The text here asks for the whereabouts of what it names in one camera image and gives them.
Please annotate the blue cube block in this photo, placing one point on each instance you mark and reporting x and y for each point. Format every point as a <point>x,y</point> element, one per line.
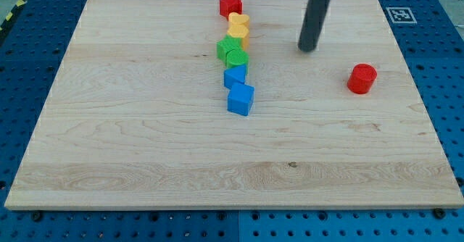
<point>240,99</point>

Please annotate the wooden board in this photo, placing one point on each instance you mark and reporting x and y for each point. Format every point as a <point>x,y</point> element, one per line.
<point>136,117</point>

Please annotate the yellow heart block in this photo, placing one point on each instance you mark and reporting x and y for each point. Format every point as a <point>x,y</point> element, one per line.
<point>235,18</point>

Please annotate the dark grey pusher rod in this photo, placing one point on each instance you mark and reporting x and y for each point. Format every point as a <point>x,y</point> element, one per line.
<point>312,25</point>

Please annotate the white fiducial marker tag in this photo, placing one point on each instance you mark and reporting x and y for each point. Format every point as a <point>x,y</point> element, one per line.
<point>401,15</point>

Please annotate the yellow hexagon block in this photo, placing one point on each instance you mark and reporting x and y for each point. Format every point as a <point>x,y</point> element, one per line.
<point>241,32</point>

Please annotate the red star block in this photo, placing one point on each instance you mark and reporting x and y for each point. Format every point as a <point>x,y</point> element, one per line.
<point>229,6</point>

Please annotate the blue triangle block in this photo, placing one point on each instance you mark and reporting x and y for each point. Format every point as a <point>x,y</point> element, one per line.
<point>234,75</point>

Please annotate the green cylinder block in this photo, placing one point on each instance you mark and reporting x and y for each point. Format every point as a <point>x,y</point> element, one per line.
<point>236,58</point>

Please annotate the red cylinder block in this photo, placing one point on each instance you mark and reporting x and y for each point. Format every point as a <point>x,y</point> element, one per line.
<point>362,78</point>

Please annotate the green star block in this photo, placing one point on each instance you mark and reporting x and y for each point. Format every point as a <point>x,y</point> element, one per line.
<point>225,45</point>

